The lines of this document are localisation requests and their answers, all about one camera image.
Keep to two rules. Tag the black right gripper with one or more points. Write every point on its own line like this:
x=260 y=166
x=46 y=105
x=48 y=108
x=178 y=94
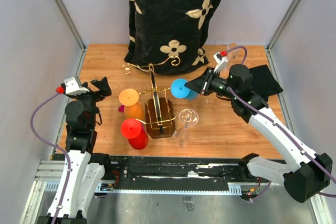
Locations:
x=196 y=84

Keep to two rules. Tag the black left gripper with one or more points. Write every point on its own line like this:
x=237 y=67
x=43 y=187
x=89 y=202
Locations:
x=103 y=86

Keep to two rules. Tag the blue wine glass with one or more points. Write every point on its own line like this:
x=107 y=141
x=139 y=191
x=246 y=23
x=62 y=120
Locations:
x=180 y=91

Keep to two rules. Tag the magenta wine glass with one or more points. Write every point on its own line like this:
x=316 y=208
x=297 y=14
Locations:
x=121 y=108

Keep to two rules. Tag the clear wine glass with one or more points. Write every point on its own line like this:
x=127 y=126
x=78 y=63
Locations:
x=232 y=54
x=188 y=118

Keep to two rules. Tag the clear wine glass front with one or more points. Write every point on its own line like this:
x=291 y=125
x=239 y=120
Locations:
x=188 y=118

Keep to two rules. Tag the gold wire wine glass rack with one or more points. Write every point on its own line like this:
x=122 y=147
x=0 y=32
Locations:
x=159 y=115

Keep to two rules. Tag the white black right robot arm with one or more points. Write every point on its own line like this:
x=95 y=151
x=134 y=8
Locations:
x=305 y=173

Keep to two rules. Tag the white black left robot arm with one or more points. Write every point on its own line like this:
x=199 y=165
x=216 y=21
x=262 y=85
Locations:
x=83 y=169

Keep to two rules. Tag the orange wine glass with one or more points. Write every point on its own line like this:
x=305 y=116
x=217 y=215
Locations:
x=129 y=98

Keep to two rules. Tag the red wine glass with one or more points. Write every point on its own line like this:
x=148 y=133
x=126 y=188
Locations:
x=132 y=130

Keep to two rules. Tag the black folded cloth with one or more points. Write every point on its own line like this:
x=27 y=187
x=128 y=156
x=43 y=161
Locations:
x=264 y=84

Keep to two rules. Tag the black floral patterned pillow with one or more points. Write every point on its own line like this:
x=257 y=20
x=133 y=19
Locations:
x=170 y=34

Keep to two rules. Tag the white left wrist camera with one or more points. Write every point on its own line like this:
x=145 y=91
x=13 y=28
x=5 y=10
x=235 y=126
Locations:
x=72 y=86

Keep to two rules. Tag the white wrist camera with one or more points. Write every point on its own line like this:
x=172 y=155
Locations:
x=72 y=86
x=221 y=60

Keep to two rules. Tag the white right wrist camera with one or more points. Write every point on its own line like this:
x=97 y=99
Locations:
x=221 y=60

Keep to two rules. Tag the left aluminium frame post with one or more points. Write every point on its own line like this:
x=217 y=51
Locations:
x=69 y=22

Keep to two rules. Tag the aluminium frame post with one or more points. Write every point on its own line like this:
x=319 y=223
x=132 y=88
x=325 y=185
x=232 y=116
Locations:
x=69 y=22
x=284 y=22

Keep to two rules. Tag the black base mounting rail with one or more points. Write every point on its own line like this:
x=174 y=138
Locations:
x=185 y=175

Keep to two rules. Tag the right aluminium frame post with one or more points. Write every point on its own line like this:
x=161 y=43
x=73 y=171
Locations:
x=284 y=22

